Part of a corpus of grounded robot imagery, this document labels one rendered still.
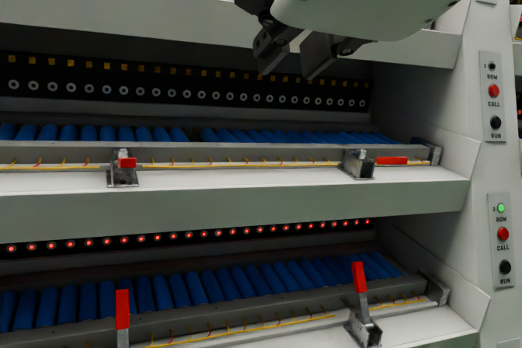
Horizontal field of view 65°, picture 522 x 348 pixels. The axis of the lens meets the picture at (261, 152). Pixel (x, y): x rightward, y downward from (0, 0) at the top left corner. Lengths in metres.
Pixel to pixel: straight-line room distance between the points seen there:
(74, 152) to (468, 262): 0.49
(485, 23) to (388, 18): 0.42
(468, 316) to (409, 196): 0.18
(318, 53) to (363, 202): 0.23
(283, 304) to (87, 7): 0.38
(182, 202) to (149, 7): 0.19
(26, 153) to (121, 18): 0.15
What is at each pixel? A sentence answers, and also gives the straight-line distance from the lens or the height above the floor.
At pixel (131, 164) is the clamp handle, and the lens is 0.33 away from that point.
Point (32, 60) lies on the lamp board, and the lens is 0.56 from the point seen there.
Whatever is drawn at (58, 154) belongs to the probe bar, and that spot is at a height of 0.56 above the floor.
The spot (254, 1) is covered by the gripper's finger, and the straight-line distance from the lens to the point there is 0.25.
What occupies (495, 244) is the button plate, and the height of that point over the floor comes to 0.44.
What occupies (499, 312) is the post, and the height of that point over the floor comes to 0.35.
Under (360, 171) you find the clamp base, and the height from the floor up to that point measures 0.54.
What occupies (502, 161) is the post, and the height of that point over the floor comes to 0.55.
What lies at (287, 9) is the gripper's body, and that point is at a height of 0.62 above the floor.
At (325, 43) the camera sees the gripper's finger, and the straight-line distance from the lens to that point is 0.31.
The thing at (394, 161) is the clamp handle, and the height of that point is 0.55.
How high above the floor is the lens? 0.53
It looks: 4 degrees up
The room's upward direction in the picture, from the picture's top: 1 degrees counter-clockwise
